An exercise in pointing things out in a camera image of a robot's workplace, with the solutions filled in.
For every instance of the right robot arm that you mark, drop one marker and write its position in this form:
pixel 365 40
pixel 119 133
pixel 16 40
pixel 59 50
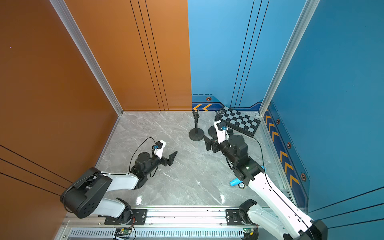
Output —
pixel 286 221

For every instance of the light blue tube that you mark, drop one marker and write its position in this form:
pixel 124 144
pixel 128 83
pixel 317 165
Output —
pixel 235 181

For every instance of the left circuit board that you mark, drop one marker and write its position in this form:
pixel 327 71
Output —
pixel 123 234

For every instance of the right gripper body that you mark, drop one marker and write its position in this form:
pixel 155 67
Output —
pixel 216 145

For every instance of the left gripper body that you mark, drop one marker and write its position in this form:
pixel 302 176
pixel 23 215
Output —
pixel 163 161

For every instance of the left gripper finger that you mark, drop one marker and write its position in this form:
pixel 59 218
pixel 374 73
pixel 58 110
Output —
pixel 172 156
pixel 170 162

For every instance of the circuit board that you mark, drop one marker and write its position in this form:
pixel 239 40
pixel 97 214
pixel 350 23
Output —
pixel 254 235
pixel 123 234

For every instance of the black mic clip pole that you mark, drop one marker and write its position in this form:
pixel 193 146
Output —
pixel 218 115
pixel 196 117

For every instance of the black round stand base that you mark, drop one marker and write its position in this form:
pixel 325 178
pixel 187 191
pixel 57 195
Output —
pixel 212 132

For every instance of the aluminium front rail frame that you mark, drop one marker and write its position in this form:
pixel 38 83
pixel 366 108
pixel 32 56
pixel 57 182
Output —
pixel 162 223

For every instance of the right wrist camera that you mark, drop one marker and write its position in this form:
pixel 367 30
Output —
pixel 221 130

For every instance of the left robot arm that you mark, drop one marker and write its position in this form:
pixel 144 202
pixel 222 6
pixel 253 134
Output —
pixel 87 195

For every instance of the small round black cap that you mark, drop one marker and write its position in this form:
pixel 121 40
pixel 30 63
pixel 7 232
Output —
pixel 241 186

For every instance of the folded chess board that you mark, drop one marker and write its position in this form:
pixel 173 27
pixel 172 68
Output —
pixel 240 122

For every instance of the right circuit board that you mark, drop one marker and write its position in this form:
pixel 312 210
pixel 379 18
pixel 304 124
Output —
pixel 254 235

